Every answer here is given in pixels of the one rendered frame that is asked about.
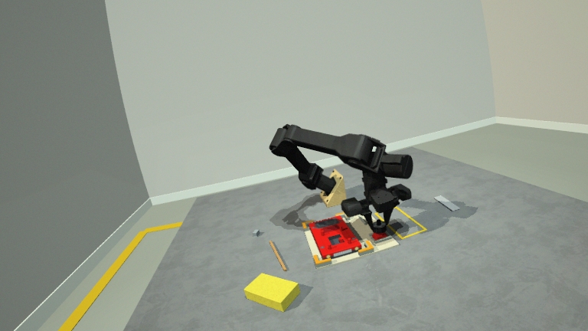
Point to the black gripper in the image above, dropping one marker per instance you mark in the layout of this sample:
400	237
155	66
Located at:
352	207

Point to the black tyre with grey wheel rim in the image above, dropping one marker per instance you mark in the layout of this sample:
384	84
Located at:
379	229

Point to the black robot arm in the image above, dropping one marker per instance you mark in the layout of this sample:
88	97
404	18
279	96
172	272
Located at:
354	150

